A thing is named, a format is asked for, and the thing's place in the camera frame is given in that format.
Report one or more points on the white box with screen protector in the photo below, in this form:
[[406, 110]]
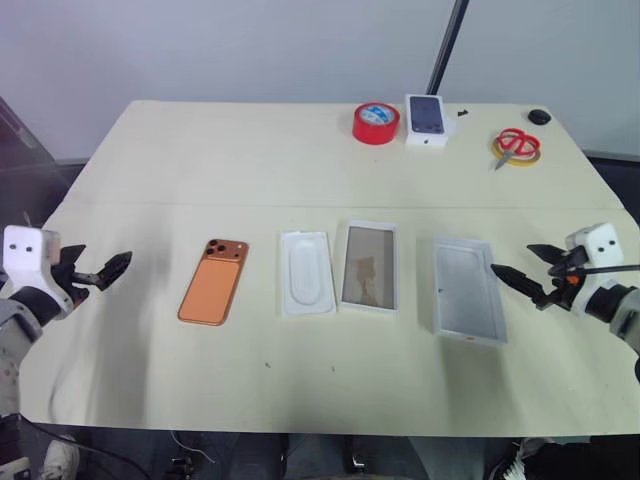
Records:
[[370, 267]]

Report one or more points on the white phone box base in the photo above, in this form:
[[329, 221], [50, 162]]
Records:
[[467, 295]]

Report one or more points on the white box with dark phone print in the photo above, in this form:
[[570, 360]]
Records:
[[427, 117]]

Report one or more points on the dark clear panel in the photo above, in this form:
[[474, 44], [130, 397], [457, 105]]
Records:
[[25, 150]]

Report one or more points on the black round cap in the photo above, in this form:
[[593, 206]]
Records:
[[539, 116]]

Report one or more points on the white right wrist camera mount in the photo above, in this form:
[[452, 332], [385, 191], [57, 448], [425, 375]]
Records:
[[602, 245]]

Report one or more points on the red tape roll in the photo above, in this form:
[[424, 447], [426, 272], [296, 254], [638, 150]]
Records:
[[375, 130]]

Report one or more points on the white moulded tray insert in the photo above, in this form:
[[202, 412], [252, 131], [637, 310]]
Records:
[[307, 275]]

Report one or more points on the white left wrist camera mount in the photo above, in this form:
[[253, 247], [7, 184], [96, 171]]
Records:
[[25, 250]]

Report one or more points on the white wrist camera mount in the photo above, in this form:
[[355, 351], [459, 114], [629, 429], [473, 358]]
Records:
[[602, 245], [25, 250]]

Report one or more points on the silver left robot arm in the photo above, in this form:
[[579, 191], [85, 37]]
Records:
[[17, 320]]

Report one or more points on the yellow tape roll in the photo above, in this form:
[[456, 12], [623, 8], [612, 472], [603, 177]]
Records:
[[530, 159]]

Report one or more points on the orange smartphone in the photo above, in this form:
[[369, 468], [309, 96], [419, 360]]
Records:
[[212, 290]]

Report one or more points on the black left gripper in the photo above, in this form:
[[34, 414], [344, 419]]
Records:
[[75, 280]]

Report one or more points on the small black screw part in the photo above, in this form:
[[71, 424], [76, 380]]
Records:
[[463, 113]]

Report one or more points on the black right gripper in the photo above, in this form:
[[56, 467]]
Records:
[[562, 290]]

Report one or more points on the cream table cloth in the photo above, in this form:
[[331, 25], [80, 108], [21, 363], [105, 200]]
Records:
[[320, 380]]

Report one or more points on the black metal pole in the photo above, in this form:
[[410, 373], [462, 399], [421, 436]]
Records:
[[447, 45]]

